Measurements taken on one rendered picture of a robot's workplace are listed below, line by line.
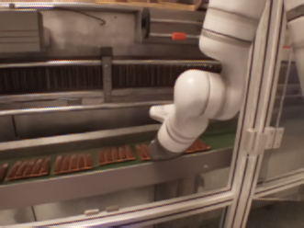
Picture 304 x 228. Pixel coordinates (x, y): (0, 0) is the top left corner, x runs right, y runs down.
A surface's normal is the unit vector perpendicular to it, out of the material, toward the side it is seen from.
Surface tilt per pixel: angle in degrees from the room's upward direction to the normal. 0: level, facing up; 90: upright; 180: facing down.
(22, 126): 90
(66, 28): 90
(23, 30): 90
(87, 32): 90
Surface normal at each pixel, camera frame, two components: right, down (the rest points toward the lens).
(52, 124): 0.30, 0.29
